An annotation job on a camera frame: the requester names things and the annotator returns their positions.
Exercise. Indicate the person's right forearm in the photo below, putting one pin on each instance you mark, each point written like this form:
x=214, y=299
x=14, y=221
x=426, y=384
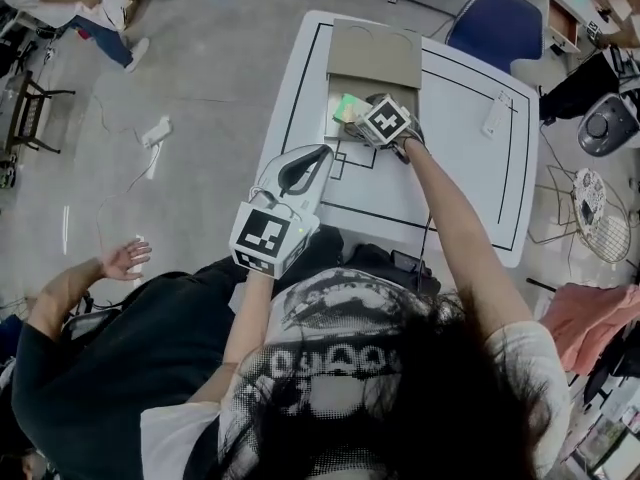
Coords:
x=465, y=233

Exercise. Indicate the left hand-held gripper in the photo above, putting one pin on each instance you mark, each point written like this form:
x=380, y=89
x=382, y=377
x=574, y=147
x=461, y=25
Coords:
x=260, y=233

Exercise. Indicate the grey round appliance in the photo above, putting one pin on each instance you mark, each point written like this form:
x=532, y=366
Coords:
x=607, y=125

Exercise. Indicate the pink cloth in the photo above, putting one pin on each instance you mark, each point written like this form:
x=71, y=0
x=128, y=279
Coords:
x=590, y=318

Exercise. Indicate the small green package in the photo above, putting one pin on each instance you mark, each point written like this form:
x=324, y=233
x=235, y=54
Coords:
x=346, y=108

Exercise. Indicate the small wooden box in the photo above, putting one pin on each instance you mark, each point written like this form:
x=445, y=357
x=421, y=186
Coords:
x=562, y=23

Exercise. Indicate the white power strip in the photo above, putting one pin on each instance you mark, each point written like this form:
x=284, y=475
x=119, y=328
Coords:
x=156, y=133

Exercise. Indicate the brown cardboard container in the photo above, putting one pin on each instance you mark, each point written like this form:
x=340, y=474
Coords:
x=372, y=53

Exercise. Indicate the person's printed white t-shirt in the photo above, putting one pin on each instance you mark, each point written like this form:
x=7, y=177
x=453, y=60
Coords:
x=350, y=368

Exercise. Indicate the person's black trousers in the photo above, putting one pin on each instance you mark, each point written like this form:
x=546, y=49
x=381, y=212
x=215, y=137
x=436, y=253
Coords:
x=330, y=248

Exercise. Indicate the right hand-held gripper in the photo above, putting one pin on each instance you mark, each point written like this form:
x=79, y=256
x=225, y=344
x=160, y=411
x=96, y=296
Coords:
x=387, y=120

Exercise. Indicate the white remote control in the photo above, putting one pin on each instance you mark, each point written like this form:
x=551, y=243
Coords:
x=496, y=114

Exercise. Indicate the blue chair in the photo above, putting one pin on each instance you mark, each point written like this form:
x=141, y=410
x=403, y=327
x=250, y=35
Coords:
x=500, y=23

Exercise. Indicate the black metal stool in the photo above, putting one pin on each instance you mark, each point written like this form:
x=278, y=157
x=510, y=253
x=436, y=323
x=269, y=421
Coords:
x=30, y=113

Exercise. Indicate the black device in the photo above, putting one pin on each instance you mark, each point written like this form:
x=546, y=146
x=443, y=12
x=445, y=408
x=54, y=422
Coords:
x=403, y=262

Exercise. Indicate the person's left forearm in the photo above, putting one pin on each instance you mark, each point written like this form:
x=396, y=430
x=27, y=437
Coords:
x=247, y=313

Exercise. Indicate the patterned round cushion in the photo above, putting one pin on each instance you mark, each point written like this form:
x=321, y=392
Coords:
x=590, y=193

